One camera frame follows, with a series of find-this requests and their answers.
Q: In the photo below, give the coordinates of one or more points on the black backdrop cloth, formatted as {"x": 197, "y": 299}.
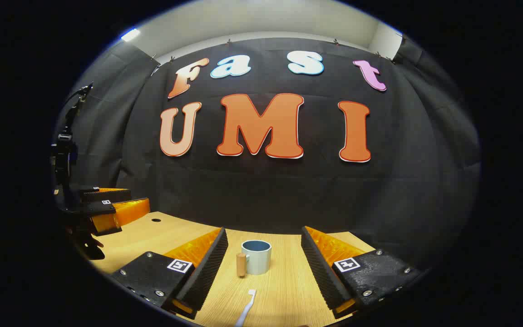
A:
{"x": 266, "y": 190}

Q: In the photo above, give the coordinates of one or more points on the ceiling light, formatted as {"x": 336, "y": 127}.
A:
{"x": 130, "y": 34}

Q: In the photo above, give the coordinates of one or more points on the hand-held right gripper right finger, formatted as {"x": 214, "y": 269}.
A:
{"x": 318, "y": 272}

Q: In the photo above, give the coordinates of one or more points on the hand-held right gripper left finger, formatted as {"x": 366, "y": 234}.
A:
{"x": 209, "y": 272}

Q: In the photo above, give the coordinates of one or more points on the white toothbrush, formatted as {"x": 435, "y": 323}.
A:
{"x": 247, "y": 309}

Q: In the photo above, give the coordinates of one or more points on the wooden desktop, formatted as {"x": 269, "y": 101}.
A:
{"x": 279, "y": 290}

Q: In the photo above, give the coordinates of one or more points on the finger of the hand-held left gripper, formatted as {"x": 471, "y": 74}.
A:
{"x": 105, "y": 195}
{"x": 120, "y": 213}

